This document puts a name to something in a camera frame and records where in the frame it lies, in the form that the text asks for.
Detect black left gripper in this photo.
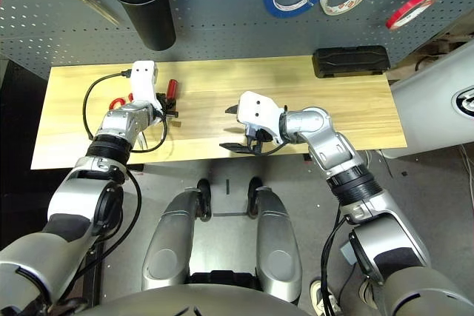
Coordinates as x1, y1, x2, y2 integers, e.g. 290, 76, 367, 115
154, 90, 180, 119

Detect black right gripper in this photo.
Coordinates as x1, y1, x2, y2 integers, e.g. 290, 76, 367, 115
218, 105, 275, 155

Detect red clear-handled screwdriver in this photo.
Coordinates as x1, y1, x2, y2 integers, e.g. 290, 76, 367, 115
165, 78, 182, 128

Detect red tape roll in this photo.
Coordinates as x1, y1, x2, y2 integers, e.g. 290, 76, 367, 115
385, 0, 441, 31

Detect grey metal pegboard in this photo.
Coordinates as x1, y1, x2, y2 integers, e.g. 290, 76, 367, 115
0, 0, 474, 80

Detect black plastic cup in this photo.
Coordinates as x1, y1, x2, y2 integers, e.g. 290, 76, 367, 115
104, 0, 177, 52

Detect silver right robot leg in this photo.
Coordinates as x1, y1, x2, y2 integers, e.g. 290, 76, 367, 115
247, 177, 303, 304

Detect silver robot leg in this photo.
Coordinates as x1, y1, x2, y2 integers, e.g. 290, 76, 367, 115
247, 177, 303, 304
141, 178, 213, 291

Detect silver left robot leg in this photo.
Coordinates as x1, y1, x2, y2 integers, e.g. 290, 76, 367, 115
141, 178, 213, 291

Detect black plastic tool case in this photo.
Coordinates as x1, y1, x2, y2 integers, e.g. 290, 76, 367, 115
313, 44, 390, 78

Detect small grey adapter box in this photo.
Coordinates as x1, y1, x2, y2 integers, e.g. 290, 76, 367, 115
340, 240, 358, 265

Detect grey robot torso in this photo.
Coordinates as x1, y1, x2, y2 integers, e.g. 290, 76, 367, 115
73, 282, 316, 316

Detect white black sneaker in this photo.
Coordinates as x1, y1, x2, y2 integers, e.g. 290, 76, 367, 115
310, 278, 341, 316
357, 278, 382, 309

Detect white grey machine casing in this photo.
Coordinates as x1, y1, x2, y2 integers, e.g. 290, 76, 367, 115
377, 40, 474, 160

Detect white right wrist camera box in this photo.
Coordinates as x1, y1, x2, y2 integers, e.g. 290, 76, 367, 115
236, 90, 285, 145

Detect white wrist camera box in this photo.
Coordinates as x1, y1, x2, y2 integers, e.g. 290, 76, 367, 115
236, 90, 285, 145
129, 60, 159, 110

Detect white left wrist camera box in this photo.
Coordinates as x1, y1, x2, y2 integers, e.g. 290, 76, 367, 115
129, 60, 159, 110

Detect red-handled scissors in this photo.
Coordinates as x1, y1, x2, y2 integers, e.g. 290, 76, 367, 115
109, 93, 149, 152

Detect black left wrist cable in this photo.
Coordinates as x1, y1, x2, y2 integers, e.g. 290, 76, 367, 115
83, 70, 170, 154

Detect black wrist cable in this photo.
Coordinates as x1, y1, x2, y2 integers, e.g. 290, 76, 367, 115
83, 70, 170, 154
246, 138, 356, 316

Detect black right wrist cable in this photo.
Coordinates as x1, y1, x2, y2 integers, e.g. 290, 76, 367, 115
246, 138, 356, 316

